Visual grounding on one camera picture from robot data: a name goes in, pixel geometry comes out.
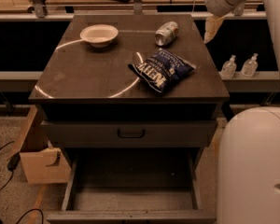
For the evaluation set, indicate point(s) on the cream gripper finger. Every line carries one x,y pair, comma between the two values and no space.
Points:
212,25

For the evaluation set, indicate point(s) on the silver 7up soda can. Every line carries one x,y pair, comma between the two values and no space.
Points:
166,33

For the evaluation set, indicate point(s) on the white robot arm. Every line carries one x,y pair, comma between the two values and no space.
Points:
248,163

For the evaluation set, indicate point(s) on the dark grey drawer cabinet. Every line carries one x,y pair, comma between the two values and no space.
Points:
84,83

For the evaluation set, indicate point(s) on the open grey middle drawer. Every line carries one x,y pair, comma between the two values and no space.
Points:
132,186

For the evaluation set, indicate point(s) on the closed grey top drawer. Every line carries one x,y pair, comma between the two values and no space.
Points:
130,134

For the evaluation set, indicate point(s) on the clear sanitizer bottle left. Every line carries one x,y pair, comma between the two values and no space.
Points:
229,67

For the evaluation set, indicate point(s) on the clear sanitizer bottle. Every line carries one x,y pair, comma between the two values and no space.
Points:
250,66
229,67

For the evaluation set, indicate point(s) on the clear sanitizer bottle right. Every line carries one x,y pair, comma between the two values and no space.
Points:
250,66

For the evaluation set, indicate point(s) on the blue chip bag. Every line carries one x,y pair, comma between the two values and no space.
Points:
162,70

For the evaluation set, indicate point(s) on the white paper bowl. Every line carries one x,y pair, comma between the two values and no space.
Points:
99,35

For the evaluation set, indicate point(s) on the black power adapter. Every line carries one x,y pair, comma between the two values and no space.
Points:
13,162

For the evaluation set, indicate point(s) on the grey metal rail frame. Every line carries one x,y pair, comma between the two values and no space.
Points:
65,10

